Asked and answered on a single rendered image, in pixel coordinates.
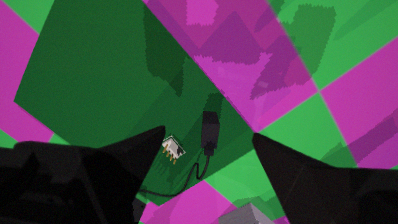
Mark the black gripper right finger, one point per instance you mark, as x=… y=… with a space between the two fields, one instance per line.
x=313 y=192

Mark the dark green circuit board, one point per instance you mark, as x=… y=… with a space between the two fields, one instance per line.
x=104 y=71

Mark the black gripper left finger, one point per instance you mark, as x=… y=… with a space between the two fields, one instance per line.
x=112 y=174

